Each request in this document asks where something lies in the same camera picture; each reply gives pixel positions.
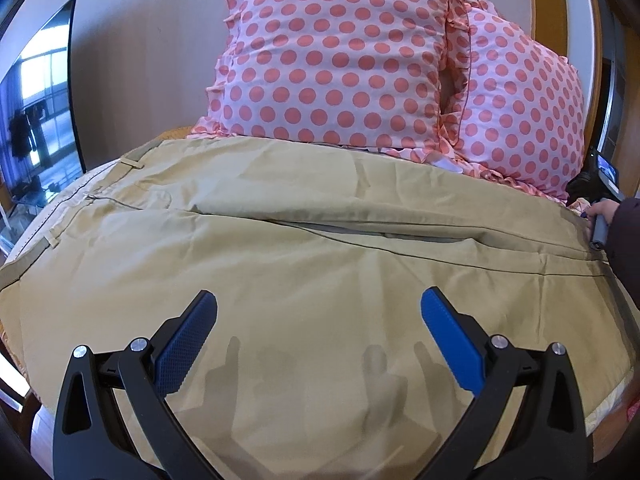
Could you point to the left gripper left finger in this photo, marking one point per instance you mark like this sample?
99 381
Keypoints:
91 439

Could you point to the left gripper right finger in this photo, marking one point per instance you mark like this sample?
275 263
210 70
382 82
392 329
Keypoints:
548 437

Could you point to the khaki pants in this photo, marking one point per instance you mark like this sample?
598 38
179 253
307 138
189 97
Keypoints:
353 191

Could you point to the person's right hand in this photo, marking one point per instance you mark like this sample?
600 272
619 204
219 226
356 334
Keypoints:
605 208

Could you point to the yellow patterned bedspread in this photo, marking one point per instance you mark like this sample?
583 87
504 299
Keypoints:
607 409

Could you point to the right polka dot pillow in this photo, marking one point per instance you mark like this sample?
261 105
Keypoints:
516 114

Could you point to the polka dot pillow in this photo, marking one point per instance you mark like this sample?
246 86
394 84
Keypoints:
361 74
516 114

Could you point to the left polka dot pillow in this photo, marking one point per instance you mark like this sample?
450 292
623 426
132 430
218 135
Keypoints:
361 74

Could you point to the wooden door frame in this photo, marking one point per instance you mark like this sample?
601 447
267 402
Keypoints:
572 28

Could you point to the wall television screen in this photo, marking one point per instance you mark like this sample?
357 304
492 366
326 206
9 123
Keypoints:
40 150

